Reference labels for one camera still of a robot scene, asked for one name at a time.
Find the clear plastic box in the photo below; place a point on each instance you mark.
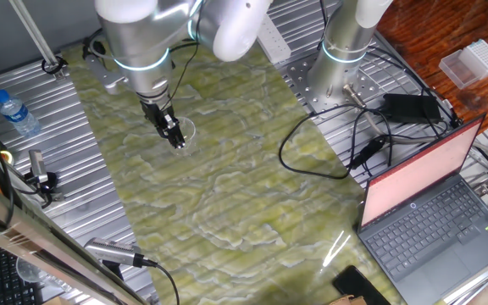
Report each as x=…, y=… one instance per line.
x=456, y=70

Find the brown wooden table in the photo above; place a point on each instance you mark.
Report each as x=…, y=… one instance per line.
x=430, y=29

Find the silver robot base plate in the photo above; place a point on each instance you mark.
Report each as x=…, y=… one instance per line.
x=307, y=89

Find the aluminium pole with clamp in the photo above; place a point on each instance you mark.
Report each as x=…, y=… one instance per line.
x=36, y=36

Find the clear measuring beaker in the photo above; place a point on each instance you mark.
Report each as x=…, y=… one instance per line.
x=28, y=271

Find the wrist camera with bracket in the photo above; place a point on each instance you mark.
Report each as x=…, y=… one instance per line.
x=104, y=76

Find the clear plastic cup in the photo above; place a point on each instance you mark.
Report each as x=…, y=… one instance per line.
x=190, y=131

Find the white power strip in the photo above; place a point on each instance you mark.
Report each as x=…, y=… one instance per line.
x=274, y=42

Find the black device right edge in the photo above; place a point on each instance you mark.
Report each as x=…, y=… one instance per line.
x=37, y=165

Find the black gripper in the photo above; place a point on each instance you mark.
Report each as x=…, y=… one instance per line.
x=156, y=112

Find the silver metal frame bar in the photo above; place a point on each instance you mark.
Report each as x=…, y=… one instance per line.
x=36, y=237

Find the black smartphone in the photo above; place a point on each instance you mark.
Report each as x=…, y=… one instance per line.
x=358, y=286

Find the silver camera on stand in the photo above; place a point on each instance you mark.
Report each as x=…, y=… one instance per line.
x=110, y=251

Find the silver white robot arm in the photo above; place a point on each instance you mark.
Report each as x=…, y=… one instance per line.
x=142, y=51

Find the cardboard piece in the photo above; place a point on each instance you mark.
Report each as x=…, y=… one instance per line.
x=347, y=301

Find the dark grey laptop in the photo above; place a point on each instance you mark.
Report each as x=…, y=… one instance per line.
x=430, y=224

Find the black power adapter brick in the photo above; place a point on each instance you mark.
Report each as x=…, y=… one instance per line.
x=411, y=108

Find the water bottle with blue cap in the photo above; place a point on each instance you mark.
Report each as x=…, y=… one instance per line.
x=17, y=114

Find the green marble pattern mat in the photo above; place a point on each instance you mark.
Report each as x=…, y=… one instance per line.
x=227, y=190

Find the white pipette tip box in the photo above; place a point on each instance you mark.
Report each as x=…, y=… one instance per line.
x=483, y=57

